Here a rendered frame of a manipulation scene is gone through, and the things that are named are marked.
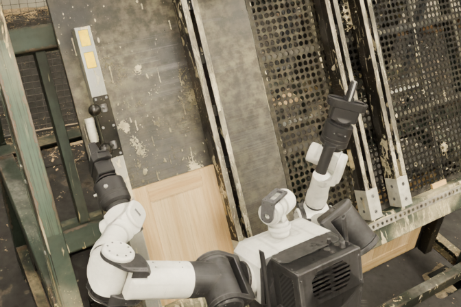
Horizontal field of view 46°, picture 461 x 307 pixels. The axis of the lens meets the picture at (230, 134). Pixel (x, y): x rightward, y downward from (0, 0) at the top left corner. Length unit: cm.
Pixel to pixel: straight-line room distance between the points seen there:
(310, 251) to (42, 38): 105
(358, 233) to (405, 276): 183
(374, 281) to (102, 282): 225
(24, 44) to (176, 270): 88
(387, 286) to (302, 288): 201
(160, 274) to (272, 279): 30
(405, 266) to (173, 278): 232
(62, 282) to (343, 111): 99
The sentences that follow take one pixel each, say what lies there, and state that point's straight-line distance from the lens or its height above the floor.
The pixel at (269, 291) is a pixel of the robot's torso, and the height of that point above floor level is 132.
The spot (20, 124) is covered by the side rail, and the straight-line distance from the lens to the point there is 171.
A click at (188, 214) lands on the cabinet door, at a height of 111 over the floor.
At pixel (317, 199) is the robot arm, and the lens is 183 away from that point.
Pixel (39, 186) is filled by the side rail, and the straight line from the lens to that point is 172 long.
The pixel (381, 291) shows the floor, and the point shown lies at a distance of 329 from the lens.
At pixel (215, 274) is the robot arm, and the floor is 136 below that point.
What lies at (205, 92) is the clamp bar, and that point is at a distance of 185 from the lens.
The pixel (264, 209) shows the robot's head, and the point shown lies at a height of 145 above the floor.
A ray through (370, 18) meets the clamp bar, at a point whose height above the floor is 159.
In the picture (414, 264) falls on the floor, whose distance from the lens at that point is 351.
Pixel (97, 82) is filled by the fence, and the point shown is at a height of 155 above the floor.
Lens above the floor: 240
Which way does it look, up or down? 34 degrees down
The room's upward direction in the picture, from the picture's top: 4 degrees clockwise
